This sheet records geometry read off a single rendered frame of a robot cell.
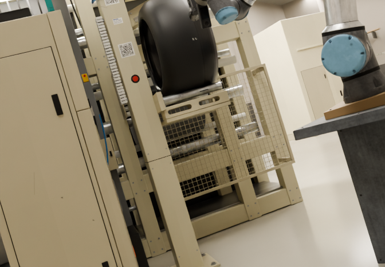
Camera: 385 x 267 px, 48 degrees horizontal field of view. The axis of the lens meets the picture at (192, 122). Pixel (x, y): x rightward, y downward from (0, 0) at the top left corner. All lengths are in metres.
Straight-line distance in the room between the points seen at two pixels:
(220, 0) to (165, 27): 0.48
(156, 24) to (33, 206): 1.10
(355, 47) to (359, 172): 0.50
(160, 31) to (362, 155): 1.11
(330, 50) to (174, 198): 1.16
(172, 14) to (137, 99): 0.47
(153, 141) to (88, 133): 0.76
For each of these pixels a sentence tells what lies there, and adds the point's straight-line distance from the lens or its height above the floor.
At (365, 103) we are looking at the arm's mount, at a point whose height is 0.62.
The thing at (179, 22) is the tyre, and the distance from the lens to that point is 2.21.
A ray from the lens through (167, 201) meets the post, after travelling 2.30.
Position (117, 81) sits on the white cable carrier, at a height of 1.07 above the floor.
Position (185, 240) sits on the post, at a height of 0.17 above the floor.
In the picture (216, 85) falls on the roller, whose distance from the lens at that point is 2.31.
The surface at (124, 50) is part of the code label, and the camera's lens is 2.34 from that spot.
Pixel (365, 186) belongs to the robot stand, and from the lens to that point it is 1.82.
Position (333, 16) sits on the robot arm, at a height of 0.96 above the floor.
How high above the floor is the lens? 0.73
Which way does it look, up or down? 1 degrees up
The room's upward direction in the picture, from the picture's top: 17 degrees counter-clockwise
